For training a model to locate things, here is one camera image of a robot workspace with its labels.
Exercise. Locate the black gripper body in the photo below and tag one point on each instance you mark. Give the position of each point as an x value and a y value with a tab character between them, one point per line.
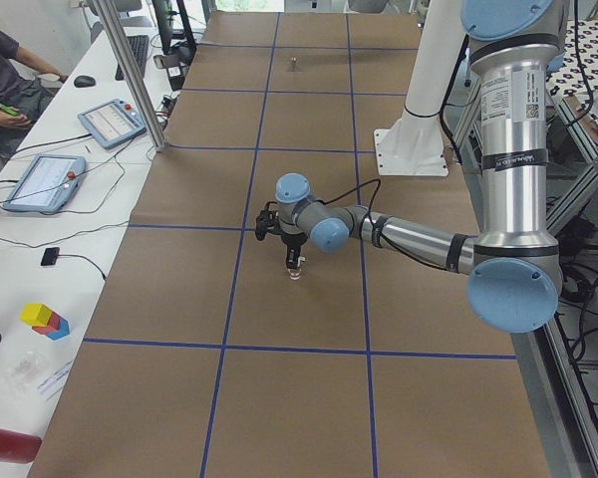
292	242

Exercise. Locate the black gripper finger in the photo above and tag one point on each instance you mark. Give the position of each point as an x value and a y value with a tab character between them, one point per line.
292	255

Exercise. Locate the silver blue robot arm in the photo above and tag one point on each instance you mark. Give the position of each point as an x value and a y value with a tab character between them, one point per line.
512	265

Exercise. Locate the far teach pendant tablet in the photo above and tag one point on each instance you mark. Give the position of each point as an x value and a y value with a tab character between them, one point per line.
112	123

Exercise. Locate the teach pendant tablet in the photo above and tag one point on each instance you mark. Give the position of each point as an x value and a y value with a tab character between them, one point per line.
112	123
47	184

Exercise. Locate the small black box device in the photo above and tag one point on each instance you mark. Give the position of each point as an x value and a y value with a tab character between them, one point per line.
50	256

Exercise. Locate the black keyboard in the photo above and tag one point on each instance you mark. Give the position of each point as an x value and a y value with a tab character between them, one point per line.
139	46

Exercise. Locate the near teach pendant tablet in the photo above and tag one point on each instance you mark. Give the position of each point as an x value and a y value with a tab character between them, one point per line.
47	184

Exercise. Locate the yellow red blue block stack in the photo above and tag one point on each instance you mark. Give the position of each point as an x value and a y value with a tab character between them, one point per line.
44	321

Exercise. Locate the black computer mouse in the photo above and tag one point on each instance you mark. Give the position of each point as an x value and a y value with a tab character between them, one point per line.
84	81

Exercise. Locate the clear plastic bag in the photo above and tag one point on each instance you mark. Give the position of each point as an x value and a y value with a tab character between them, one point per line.
24	371

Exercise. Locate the seated person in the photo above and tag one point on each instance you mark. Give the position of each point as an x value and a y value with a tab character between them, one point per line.
22	101

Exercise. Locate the red cylinder bottle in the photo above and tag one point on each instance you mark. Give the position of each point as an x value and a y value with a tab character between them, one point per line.
18	447

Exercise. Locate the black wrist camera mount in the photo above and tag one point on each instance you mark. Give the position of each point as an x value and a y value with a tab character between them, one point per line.
267	222

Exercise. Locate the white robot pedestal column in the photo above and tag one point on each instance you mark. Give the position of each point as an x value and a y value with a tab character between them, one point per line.
414	145

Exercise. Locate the aluminium frame post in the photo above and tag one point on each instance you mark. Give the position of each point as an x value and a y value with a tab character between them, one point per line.
108	14

